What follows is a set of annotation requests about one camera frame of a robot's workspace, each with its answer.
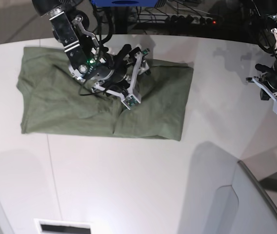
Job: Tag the white label with black bar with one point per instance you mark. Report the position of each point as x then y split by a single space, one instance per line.
46 226

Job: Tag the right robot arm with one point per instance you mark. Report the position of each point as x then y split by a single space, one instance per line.
88 56

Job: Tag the blue bin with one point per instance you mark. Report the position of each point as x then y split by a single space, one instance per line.
124 3

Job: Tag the black power strip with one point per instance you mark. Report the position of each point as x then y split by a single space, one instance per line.
192 19

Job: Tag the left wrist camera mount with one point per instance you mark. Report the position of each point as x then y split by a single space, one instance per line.
272 97

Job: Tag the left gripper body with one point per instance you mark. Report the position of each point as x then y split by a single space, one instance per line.
269 76

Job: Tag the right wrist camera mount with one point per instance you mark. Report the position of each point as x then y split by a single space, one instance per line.
132 96

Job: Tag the green t-shirt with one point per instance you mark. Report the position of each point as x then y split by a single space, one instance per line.
52 103

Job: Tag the grey metal table-side rail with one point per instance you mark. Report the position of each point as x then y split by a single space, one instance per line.
264 196

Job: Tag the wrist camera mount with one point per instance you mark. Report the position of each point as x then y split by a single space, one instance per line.
132 96
272 97

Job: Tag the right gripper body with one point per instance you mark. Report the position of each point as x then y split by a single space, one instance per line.
112 73

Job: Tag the black floor fan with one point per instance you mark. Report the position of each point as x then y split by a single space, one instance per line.
73 3

